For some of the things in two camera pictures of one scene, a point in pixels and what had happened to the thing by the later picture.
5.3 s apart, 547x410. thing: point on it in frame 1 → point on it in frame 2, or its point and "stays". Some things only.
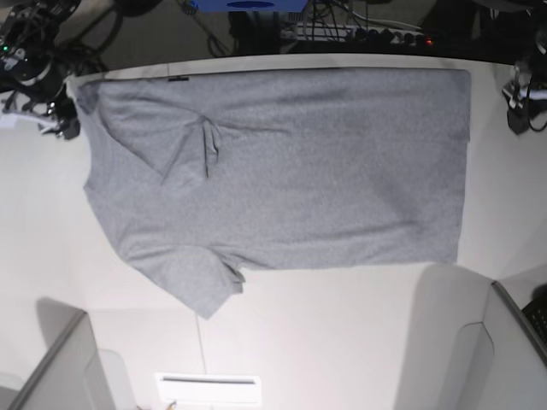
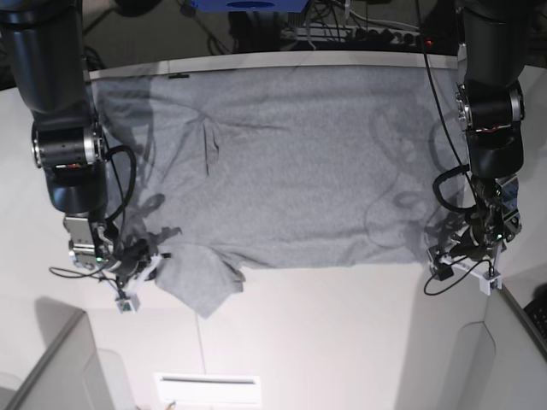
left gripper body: [47, 93] → [91, 243]
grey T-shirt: [202, 175] stays
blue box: [250, 6] stays
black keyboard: [536, 312] stays
